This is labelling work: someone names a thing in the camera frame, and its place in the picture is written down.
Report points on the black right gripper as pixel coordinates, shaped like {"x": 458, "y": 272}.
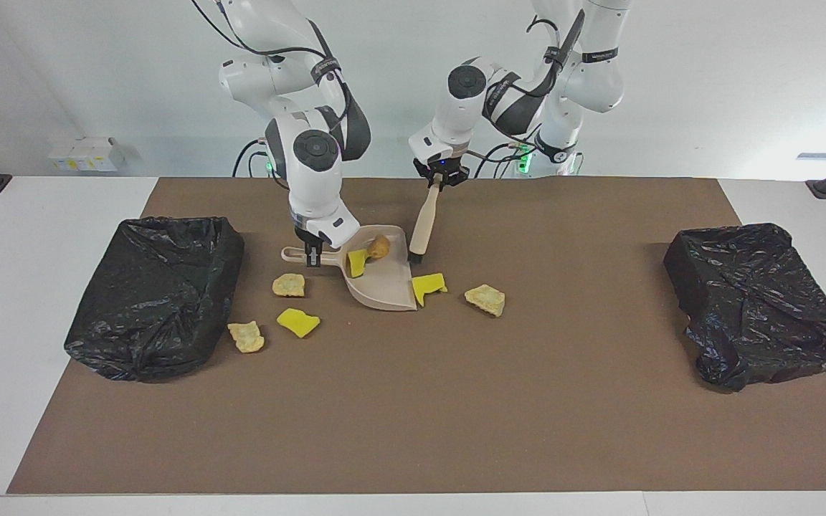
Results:
{"x": 305, "y": 238}

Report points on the orange brown bread roll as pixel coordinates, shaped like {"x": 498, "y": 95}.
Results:
{"x": 379, "y": 247}

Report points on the tan cracker piece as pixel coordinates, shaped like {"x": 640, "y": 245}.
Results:
{"x": 247, "y": 337}

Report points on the yellow sponge scrap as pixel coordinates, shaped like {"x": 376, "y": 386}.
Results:
{"x": 298, "y": 322}

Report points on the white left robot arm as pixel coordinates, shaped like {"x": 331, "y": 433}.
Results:
{"x": 456, "y": 115}

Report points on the black bag lined bin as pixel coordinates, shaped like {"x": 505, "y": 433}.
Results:
{"x": 155, "y": 301}
{"x": 750, "y": 301}

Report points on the green and yellow sponge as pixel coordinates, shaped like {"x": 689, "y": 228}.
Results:
{"x": 356, "y": 264}

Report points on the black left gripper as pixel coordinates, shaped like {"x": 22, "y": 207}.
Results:
{"x": 445, "y": 172}

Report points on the beige hand brush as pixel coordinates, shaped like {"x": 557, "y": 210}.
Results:
{"x": 426, "y": 218}

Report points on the brown table mat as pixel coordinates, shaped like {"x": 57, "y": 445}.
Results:
{"x": 563, "y": 430}

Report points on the beige plastic dustpan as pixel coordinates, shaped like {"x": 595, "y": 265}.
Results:
{"x": 384, "y": 287}

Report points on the white wall boxes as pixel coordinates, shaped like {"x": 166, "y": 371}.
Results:
{"x": 87, "y": 154}

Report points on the yellow notched sponge piece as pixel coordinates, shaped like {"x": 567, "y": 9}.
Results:
{"x": 427, "y": 287}

